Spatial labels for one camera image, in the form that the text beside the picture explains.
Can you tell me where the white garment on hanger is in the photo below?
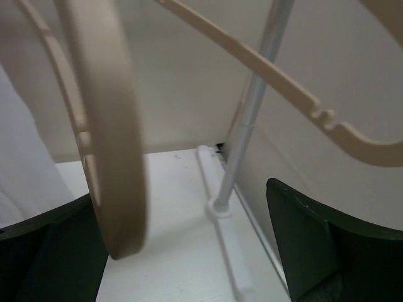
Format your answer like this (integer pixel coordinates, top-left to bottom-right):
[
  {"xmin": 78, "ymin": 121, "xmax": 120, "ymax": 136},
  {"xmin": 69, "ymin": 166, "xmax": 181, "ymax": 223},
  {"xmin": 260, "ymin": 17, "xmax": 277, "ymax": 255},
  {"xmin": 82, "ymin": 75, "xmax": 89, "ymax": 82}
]
[{"xmin": 1, "ymin": 70, "xmax": 74, "ymax": 227}]

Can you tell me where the white clothes rack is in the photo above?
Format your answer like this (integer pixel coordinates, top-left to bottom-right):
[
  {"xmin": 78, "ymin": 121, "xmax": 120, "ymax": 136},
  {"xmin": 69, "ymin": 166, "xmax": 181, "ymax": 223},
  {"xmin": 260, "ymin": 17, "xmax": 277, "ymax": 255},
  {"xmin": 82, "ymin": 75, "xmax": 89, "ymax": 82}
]
[{"xmin": 197, "ymin": 1, "xmax": 295, "ymax": 301}]

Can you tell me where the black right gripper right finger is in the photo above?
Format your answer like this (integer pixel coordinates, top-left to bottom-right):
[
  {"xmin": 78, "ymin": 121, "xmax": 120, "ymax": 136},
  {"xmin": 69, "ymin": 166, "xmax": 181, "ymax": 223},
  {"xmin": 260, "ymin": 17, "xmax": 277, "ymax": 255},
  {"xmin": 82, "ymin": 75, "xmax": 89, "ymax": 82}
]
[{"xmin": 266, "ymin": 178, "xmax": 402, "ymax": 301}]

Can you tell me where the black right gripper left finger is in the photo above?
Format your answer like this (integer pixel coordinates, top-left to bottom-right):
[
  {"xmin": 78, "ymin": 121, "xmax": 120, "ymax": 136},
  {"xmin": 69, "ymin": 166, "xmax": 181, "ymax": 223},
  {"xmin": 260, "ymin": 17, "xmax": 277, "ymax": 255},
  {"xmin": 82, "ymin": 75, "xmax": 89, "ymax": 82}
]
[{"xmin": 1, "ymin": 194, "xmax": 108, "ymax": 301}]

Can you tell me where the beige hanger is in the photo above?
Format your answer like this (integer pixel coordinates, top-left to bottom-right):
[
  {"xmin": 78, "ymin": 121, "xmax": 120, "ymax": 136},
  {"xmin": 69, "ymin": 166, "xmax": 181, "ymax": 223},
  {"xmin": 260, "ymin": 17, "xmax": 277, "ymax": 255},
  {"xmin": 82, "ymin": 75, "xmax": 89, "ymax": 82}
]
[
  {"xmin": 157, "ymin": 1, "xmax": 402, "ymax": 167},
  {"xmin": 17, "ymin": 1, "xmax": 148, "ymax": 260}
]

